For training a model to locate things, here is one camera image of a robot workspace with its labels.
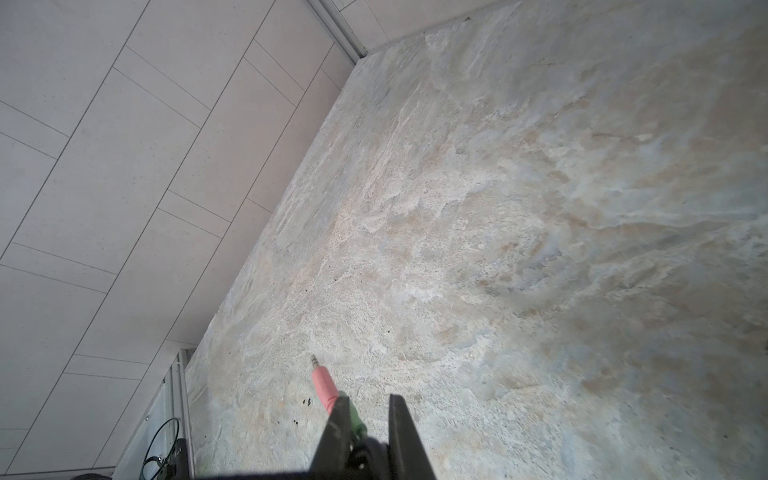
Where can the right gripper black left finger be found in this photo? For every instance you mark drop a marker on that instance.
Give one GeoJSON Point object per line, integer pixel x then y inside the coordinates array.
{"type": "Point", "coordinates": [330, 460]}

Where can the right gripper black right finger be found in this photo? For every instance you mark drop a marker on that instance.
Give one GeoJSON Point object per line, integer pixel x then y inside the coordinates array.
{"type": "Point", "coordinates": [407, 455]}

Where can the white black headphones with cable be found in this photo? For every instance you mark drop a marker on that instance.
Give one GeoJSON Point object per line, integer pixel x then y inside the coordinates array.
{"type": "Point", "coordinates": [368, 457]}

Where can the aluminium mounting rail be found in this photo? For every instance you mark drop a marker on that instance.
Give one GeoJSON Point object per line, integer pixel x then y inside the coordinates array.
{"type": "Point", "coordinates": [161, 447]}

